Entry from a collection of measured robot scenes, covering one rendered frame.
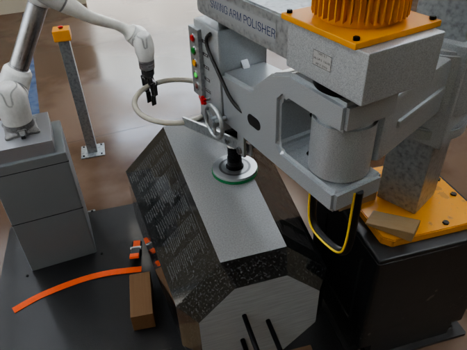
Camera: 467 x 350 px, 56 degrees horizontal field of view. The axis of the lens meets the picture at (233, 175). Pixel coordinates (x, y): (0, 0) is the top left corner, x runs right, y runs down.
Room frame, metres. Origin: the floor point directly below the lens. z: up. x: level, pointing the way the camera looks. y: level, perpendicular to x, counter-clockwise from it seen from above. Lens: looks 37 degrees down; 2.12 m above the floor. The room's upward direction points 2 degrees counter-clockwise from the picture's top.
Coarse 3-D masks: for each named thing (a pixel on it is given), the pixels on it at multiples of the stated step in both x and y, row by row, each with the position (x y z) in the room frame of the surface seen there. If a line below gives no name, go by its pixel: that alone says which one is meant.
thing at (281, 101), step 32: (256, 64) 1.63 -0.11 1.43; (224, 96) 1.55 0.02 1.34; (256, 96) 1.36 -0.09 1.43; (288, 96) 1.20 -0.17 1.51; (320, 96) 1.08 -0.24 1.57; (256, 128) 1.35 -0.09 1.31; (288, 128) 1.27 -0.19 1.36; (352, 128) 1.01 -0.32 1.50; (288, 160) 1.19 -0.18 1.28; (320, 192) 1.04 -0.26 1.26; (352, 192) 1.03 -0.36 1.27
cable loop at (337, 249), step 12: (360, 192) 1.04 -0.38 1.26; (312, 204) 1.20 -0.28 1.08; (360, 204) 1.03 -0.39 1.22; (312, 216) 1.20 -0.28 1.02; (312, 228) 1.18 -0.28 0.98; (348, 228) 1.03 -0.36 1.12; (324, 240) 1.13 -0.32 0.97; (348, 240) 1.03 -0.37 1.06; (336, 252) 1.06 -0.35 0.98; (348, 252) 1.04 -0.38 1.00
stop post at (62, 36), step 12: (60, 36) 3.20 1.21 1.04; (60, 48) 3.21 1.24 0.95; (72, 60) 3.23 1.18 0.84; (72, 72) 3.22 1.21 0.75; (72, 84) 3.22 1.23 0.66; (72, 96) 3.22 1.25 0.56; (84, 108) 3.23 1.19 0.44; (84, 120) 3.22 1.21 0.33; (84, 132) 3.22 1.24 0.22; (96, 144) 3.27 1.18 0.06; (84, 156) 3.16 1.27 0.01; (96, 156) 3.17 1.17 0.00
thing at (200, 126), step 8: (184, 120) 2.03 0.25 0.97; (192, 120) 1.96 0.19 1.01; (192, 128) 1.95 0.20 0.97; (200, 128) 1.87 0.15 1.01; (216, 128) 1.88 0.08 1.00; (208, 136) 1.79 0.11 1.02; (224, 136) 1.65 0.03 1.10; (232, 136) 1.61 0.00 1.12; (232, 144) 1.59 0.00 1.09; (248, 144) 1.48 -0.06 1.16; (240, 152) 1.47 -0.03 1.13; (248, 152) 1.48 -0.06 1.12
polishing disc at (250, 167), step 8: (216, 160) 1.76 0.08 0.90; (224, 160) 1.75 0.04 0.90; (248, 160) 1.75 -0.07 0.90; (216, 168) 1.69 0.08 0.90; (224, 168) 1.69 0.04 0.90; (248, 168) 1.68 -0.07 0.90; (256, 168) 1.68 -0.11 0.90; (224, 176) 1.62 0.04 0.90; (232, 176) 1.62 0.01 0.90; (240, 176) 1.62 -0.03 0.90; (248, 176) 1.62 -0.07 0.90
